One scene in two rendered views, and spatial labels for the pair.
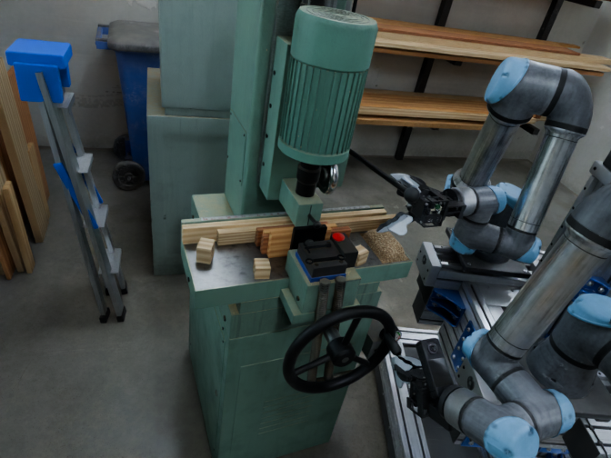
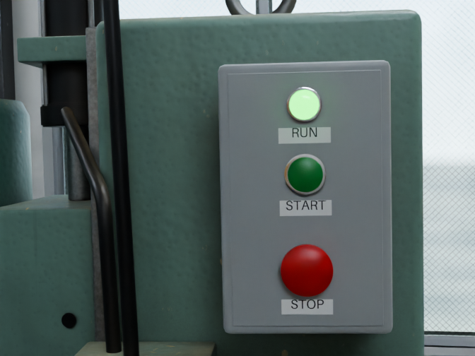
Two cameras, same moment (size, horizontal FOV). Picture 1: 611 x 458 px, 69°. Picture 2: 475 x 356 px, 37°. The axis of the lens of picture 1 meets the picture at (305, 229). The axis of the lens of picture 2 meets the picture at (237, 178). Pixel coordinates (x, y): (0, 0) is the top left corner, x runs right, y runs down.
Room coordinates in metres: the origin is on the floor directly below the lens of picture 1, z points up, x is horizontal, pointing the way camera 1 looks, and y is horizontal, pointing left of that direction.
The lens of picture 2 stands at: (1.56, -0.35, 1.44)
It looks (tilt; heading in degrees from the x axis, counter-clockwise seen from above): 3 degrees down; 122
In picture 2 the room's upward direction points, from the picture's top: 1 degrees counter-clockwise
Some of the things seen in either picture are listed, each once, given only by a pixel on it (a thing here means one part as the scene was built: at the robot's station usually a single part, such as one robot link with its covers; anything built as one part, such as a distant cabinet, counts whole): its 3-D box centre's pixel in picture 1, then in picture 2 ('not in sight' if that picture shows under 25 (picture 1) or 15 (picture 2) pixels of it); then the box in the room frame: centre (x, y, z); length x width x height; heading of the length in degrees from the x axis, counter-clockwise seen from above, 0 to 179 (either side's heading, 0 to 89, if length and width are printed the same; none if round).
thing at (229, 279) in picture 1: (305, 269); not in sight; (0.91, -0.02, 0.87); 0.61 x 0.30 x 0.06; 118
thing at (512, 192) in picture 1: (505, 207); not in sight; (1.27, -0.61, 0.98); 0.13 x 0.12 x 0.14; 79
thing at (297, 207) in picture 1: (300, 203); not in sight; (1.03, 0.03, 1.00); 0.14 x 0.07 x 0.09; 28
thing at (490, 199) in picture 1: (481, 201); not in sight; (1.05, -0.44, 1.10); 0.11 x 0.08 x 0.09; 118
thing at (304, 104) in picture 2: not in sight; (304, 104); (1.38, 0.01, 1.46); 0.02 x 0.01 x 0.02; 28
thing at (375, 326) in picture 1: (372, 334); not in sight; (1.01, -0.28, 0.58); 0.12 x 0.08 x 0.08; 28
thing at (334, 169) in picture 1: (326, 174); not in sight; (1.18, -0.03, 1.02); 0.12 x 0.03 x 0.12; 28
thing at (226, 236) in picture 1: (319, 228); not in sight; (1.04, -0.04, 0.92); 0.58 x 0.02 x 0.04; 118
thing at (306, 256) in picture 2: not in sight; (307, 270); (1.38, 0.01, 1.36); 0.03 x 0.01 x 0.03; 28
